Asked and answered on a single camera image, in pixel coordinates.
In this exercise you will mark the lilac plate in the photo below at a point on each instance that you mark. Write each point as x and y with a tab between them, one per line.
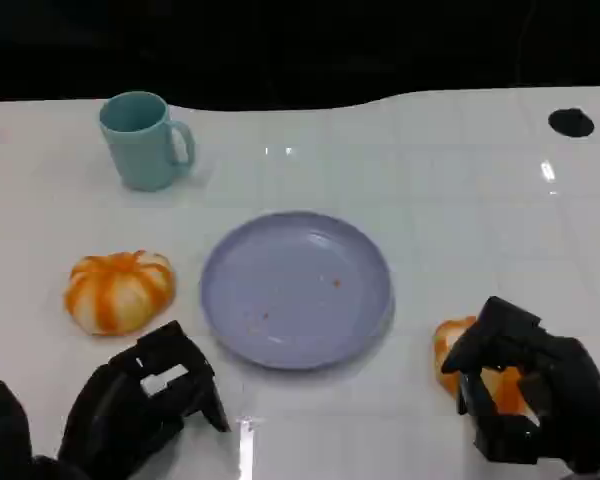
296	290

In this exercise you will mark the black table grommet hole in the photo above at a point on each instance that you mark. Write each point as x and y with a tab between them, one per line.
571	122

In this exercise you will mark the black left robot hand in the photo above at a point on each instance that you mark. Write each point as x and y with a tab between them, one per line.
115	400

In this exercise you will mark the orange and white bread roll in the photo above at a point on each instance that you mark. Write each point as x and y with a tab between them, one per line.
117	295
447	345

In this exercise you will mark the pale green mug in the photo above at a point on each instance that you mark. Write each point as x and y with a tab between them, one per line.
139	150

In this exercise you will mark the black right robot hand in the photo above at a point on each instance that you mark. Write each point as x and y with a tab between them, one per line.
565	380

